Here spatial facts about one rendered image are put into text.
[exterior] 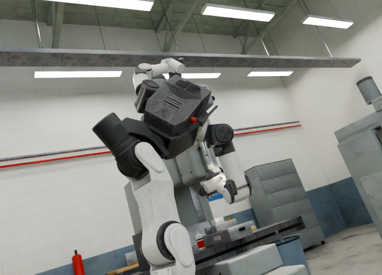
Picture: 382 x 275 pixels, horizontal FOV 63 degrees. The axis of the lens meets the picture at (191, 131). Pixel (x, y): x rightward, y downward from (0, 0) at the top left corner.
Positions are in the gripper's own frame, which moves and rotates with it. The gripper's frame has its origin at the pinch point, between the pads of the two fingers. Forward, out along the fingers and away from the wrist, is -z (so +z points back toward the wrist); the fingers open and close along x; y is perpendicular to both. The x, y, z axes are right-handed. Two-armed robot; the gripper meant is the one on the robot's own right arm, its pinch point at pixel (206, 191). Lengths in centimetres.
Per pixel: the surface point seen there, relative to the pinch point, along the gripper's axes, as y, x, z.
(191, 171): -12.6, 7.9, 9.4
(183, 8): -502, -195, -407
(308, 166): -64, -451, -583
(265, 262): 47, -13, 22
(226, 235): 28.1, 1.8, 17.9
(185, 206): 1.2, 9.5, -35.8
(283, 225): 34, -41, -1
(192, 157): -21.0, 4.8, 11.1
